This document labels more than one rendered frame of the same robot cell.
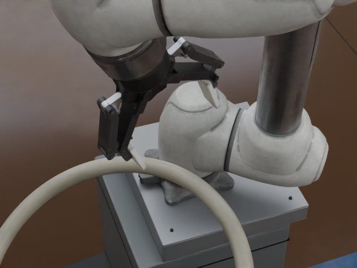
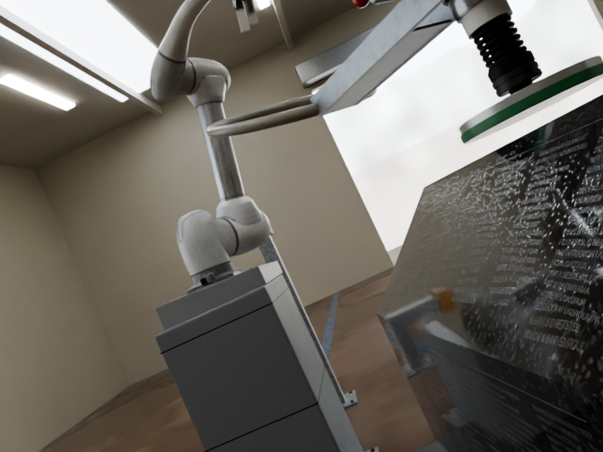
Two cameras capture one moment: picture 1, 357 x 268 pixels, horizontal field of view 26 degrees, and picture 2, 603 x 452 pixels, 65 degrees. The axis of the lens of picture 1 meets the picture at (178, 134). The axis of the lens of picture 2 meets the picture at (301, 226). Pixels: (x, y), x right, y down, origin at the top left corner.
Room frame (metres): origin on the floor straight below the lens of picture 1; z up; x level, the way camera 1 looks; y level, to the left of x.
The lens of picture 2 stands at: (0.27, 1.35, 0.85)
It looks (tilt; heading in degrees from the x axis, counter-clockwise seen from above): 3 degrees up; 295
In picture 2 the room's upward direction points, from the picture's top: 25 degrees counter-clockwise
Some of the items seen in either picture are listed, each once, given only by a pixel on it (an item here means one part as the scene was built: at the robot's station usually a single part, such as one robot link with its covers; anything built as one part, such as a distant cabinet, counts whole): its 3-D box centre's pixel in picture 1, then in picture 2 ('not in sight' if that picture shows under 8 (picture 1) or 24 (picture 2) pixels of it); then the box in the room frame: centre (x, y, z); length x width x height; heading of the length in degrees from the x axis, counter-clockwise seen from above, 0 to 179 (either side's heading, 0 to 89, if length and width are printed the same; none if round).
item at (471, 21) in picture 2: not in sight; (485, 15); (0.22, 0.53, 1.06); 0.07 x 0.07 x 0.04
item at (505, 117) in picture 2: not in sight; (527, 100); (0.22, 0.53, 0.91); 0.22 x 0.22 x 0.04
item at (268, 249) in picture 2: not in sight; (298, 313); (1.58, -0.91, 0.54); 0.20 x 0.20 x 1.09; 23
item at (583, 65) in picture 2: not in sight; (526, 99); (0.22, 0.53, 0.92); 0.21 x 0.21 x 0.01
